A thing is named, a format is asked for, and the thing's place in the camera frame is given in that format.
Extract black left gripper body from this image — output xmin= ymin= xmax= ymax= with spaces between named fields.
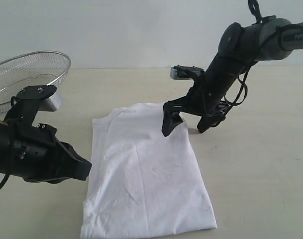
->
xmin=6 ymin=121 xmax=74 ymax=184

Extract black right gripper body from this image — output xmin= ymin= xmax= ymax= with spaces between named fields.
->
xmin=183 ymin=74 xmax=233 ymax=117

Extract white t-shirt red print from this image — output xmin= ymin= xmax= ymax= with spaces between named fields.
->
xmin=80 ymin=103 xmax=217 ymax=239

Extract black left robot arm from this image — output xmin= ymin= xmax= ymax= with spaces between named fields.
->
xmin=0 ymin=121 xmax=92 ymax=184

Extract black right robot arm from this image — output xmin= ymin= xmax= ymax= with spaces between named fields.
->
xmin=162 ymin=16 xmax=303 ymax=136

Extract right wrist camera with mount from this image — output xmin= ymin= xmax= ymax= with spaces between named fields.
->
xmin=170 ymin=65 xmax=205 ymax=82

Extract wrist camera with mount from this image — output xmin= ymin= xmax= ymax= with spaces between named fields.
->
xmin=4 ymin=85 xmax=62 ymax=125
xmin=170 ymin=65 xmax=205 ymax=82

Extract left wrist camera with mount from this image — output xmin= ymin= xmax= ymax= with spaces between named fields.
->
xmin=4 ymin=85 xmax=62 ymax=125

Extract metal wire mesh basket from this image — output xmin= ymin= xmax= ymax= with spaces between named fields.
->
xmin=0 ymin=50 xmax=72 ymax=114

